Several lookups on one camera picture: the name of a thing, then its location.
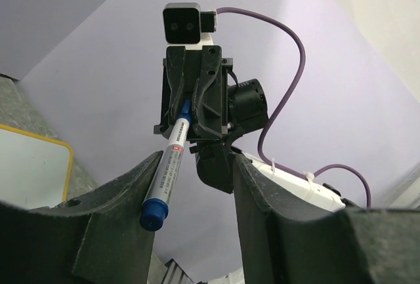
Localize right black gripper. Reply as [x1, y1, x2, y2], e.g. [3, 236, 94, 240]
[154, 45, 228, 141]

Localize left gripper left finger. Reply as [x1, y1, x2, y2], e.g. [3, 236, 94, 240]
[1, 152, 162, 283]

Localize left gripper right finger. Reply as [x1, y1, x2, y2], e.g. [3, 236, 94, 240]
[233, 155, 419, 283]

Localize white marker pen body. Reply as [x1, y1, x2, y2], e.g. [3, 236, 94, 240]
[140, 114, 190, 232]

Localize orange framed whiteboard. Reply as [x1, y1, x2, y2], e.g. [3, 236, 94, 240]
[1, 125, 74, 209]

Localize blue marker cap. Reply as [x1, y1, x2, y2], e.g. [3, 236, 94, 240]
[178, 100, 192, 123]

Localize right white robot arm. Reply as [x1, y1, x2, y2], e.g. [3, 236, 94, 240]
[154, 45, 345, 212]

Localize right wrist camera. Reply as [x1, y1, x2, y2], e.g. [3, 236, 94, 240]
[163, 3, 217, 51]

